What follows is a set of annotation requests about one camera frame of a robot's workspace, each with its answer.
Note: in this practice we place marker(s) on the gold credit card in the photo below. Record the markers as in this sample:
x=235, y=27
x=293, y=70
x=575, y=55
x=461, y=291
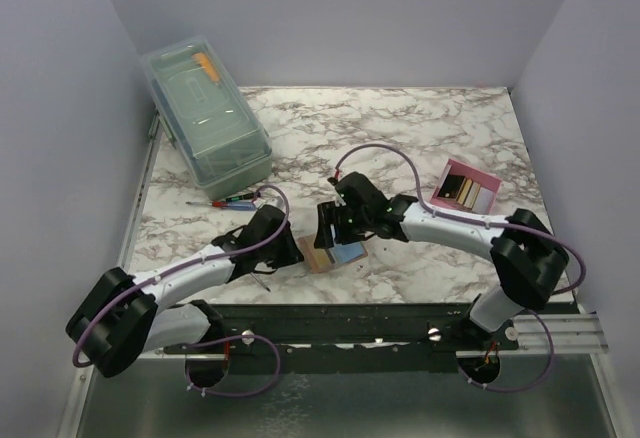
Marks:
x=319, y=260

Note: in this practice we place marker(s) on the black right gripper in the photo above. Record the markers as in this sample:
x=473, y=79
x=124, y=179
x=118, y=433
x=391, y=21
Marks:
x=329, y=213

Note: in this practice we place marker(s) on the green black handled screwdriver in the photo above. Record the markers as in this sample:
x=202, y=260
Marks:
x=243, y=197

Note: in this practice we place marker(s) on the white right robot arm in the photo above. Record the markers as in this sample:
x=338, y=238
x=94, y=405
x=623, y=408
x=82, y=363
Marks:
x=528, y=260

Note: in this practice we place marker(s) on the tan leather card holder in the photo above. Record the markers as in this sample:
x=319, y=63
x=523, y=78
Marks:
x=340, y=254

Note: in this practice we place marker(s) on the yellow black handled screwdriver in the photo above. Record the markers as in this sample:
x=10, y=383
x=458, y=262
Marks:
x=261, y=282

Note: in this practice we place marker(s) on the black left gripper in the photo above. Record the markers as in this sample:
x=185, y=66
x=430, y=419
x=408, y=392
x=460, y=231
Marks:
x=292, y=254

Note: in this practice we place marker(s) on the aluminium front rail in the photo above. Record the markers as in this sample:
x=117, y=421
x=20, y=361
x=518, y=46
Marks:
x=571, y=335

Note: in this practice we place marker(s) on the grey credit card stack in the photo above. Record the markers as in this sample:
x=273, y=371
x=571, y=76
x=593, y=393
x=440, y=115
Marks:
x=466, y=193

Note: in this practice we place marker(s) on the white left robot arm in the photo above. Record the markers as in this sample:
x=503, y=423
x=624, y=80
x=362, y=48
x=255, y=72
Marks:
x=111, y=326

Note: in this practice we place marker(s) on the pink plastic card tray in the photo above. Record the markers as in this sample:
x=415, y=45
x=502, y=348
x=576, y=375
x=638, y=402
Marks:
x=459, y=168

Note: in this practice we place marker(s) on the clear green plastic storage box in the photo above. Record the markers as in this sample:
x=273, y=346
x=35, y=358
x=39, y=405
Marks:
x=224, y=146

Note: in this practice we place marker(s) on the orange tool inside box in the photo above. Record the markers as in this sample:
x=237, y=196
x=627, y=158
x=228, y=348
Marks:
x=203, y=60

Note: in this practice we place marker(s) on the blue red handled screwdriver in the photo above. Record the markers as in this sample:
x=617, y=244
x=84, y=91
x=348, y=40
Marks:
x=230, y=205

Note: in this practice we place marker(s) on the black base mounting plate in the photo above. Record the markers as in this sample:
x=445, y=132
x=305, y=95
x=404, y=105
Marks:
x=353, y=323

